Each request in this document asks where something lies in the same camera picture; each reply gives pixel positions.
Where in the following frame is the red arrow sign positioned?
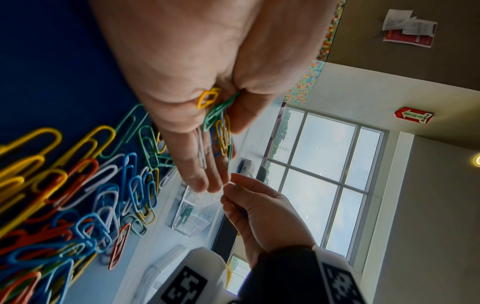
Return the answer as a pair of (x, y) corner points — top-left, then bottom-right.
(393, 107), (435, 125)

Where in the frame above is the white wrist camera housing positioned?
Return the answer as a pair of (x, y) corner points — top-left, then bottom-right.
(146, 246), (235, 304)

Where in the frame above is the clear plastic organizer box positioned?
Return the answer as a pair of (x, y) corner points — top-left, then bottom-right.
(165, 184), (227, 238)

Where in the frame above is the blue paperclip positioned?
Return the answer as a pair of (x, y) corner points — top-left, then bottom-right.
(209, 119), (233, 157)

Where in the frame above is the blue mat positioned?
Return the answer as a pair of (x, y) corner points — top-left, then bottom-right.
(0, 0), (177, 304)

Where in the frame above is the black monitor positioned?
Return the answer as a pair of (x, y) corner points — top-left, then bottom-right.
(211, 212), (242, 262)

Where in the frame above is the person's left hand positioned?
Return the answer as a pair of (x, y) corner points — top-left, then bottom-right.
(88, 0), (336, 194)

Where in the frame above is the red notice with white papers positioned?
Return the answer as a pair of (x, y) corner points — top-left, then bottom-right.
(381, 9), (439, 48)

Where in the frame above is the yellow paperclip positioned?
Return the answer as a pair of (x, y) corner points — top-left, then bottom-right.
(196, 87), (222, 110)

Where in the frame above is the white framed window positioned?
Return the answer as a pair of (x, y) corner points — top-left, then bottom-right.
(224, 101), (390, 293)

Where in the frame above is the green paperclip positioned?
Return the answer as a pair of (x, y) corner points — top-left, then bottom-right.
(203, 90), (242, 133)

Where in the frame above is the white wrist band black marker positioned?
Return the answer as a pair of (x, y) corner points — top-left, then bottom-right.
(313, 245), (368, 304)

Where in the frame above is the colourful mosaic strip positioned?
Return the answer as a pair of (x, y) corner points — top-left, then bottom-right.
(283, 0), (346, 107)

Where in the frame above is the white paperclip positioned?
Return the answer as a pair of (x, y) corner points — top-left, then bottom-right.
(197, 130), (208, 170)

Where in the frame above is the person's right hand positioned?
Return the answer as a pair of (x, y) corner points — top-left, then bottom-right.
(220, 172), (316, 268)

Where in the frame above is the small grey white object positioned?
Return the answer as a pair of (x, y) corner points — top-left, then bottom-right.
(239, 158), (269, 182)

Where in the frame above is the pile of coloured paperclips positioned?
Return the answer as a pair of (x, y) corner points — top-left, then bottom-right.
(0, 102), (180, 304)

